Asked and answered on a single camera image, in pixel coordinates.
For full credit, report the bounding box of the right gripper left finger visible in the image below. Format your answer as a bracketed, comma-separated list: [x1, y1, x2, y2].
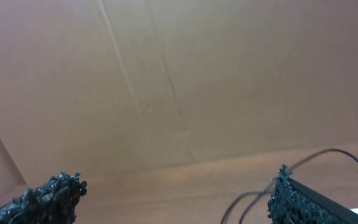
[0, 172, 87, 224]

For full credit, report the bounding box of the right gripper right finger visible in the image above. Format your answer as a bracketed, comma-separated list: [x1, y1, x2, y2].
[267, 165, 358, 224]

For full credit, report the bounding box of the black charging cable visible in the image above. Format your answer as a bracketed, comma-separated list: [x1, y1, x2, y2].
[221, 148, 358, 224]

